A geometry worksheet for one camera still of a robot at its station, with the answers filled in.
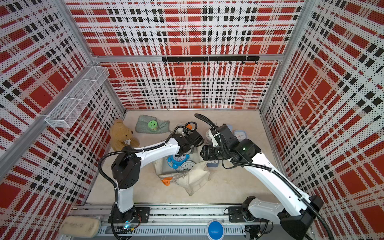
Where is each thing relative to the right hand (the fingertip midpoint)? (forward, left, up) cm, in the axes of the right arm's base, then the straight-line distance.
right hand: (209, 154), depth 70 cm
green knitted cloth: (+36, +50, -24) cm, 66 cm away
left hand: (+13, +13, -16) cm, 24 cm away
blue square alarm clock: (+4, -3, -21) cm, 21 cm away
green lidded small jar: (+33, +39, -18) cm, 54 cm away
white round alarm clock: (+3, +1, +9) cm, 9 cm away
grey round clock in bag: (+3, +13, -20) cm, 23 cm away
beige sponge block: (-27, +60, -18) cm, 68 cm away
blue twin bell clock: (+7, +20, -21) cm, 30 cm away
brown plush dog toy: (+15, +50, -6) cm, 53 cm away
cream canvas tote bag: (-8, +10, -13) cm, 19 cm away
